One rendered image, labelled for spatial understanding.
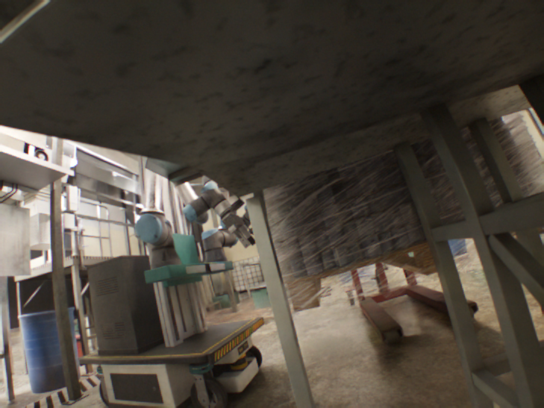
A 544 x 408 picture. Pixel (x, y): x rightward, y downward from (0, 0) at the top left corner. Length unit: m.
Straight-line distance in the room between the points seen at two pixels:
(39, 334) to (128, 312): 1.21
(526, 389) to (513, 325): 0.10
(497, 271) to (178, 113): 0.47
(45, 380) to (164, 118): 2.51
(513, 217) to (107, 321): 1.64
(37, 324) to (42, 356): 0.25
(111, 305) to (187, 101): 1.45
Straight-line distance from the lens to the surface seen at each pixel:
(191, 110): 0.19
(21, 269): 2.33
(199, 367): 1.25
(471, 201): 0.47
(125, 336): 1.53
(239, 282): 8.98
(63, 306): 2.11
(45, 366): 2.58
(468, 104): 0.65
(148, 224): 1.12
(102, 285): 1.62
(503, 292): 0.49
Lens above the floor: 0.61
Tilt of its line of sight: 15 degrees up
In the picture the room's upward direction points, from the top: 14 degrees counter-clockwise
